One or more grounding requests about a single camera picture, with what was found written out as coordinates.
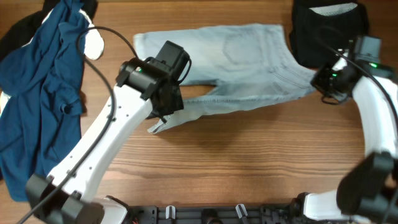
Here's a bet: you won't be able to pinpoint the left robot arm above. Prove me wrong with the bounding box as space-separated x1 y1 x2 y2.
20 41 192 223

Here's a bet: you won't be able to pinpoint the black garment at left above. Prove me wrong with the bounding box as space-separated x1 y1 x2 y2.
0 0 98 62

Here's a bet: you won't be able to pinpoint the light blue denim shorts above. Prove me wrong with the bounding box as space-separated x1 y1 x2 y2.
133 24 315 134

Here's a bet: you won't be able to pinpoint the dark blue t-shirt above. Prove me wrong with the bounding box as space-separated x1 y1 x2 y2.
1 1 89 202

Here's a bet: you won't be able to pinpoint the folded black garment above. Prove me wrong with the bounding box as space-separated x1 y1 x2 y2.
289 0 369 68

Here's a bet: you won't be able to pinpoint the left black cable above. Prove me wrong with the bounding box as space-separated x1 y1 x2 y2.
17 26 139 224

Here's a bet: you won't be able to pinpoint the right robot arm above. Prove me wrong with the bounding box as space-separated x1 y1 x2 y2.
298 35 397 223

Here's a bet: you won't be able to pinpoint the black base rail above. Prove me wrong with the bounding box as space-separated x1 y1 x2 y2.
124 203 346 224

